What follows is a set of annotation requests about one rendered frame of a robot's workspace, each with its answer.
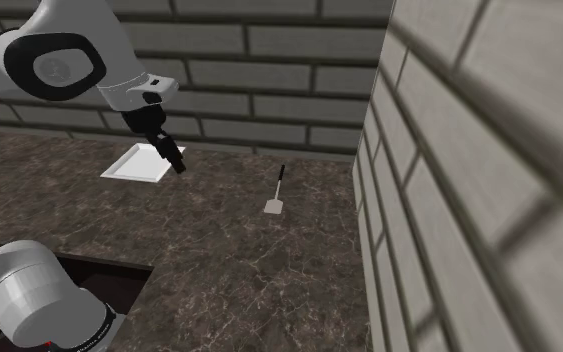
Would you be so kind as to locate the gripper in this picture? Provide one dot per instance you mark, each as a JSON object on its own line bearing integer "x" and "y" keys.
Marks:
{"x": 143, "y": 118}

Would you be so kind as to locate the white square plate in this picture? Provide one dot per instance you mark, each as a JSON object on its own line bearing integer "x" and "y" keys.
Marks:
{"x": 139, "y": 163}

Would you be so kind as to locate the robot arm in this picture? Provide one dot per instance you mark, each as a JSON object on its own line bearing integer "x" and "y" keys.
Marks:
{"x": 115, "y": 58}

